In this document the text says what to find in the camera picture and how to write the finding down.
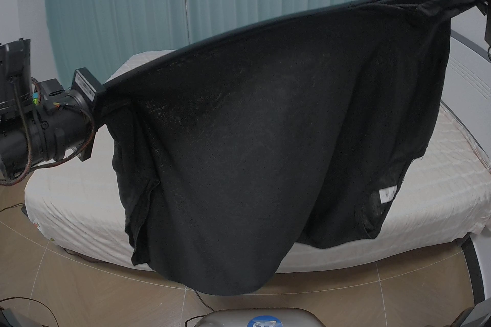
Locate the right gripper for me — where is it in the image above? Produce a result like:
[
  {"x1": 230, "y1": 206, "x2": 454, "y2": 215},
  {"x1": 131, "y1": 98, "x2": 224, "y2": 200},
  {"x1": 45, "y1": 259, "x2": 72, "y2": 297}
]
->
[{"x1": 448, "y1": 0, "x2": 491, "y2": 48}]

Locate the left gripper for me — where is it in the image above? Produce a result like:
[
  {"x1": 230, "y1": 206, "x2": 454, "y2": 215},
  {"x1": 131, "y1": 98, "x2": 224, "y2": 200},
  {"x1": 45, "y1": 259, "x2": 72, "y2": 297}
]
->
[{"x1": 30, "y1": 67, "x2": 107, "y2": 162}]

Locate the black polo shirt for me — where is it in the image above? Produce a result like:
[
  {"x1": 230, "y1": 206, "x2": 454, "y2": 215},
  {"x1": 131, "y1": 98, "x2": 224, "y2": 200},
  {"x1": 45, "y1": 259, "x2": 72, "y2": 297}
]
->
[{"x1": 98, "y1": 0, "x2": 475, "y2": 297}]

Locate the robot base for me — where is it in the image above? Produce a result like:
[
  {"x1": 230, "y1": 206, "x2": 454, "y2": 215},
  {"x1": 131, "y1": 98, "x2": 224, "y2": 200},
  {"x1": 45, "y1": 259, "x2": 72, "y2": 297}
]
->
[{"x1": 196, "y1": 308, "x2": 327, "y2": 327}]

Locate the bed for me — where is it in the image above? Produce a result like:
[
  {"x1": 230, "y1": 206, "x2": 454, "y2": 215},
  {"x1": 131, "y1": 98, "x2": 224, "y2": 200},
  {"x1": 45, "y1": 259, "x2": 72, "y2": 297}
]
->
[{"x1": 24, "y1": 28, "x2": 491, "y2": 314}]

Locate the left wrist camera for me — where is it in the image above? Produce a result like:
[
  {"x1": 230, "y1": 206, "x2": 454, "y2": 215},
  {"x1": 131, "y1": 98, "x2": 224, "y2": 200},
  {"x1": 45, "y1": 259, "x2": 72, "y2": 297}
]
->
[{"x1": 36, "y1": 78, "x2": 66, "y2": 106}]

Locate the black cable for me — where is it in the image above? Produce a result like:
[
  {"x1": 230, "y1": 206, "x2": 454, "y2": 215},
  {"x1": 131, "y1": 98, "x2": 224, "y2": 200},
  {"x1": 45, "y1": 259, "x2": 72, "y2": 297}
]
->
[
  {"x1": 0, "y1": 203, "x2": 27, "y2": 217},
  {"x1": 185, "y1": 289, "x2": 216, "y2": 327},
  {"x1": 0, "y1": 297, "x2": 51, "y2": 327}
]

